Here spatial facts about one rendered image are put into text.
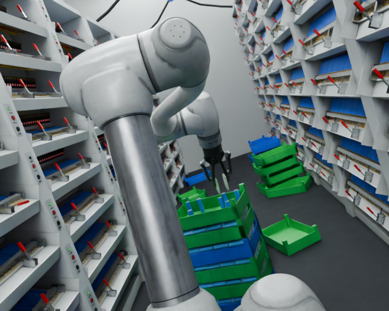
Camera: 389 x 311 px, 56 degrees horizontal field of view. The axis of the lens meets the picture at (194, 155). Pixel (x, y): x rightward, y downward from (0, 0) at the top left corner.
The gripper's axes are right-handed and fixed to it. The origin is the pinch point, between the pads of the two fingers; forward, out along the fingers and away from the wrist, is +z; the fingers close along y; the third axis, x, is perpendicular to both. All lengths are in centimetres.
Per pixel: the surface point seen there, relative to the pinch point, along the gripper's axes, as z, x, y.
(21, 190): -27, 5, -71
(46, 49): -54, 93, -54
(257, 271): 24.2, -28.1, -1.0
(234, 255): 18.3, -21.7, -6.6
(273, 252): 59, 5, 19
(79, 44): -43, 134, -39
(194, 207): 13.9, 9.1, -12.6
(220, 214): 2.2, -14.2, -6.6
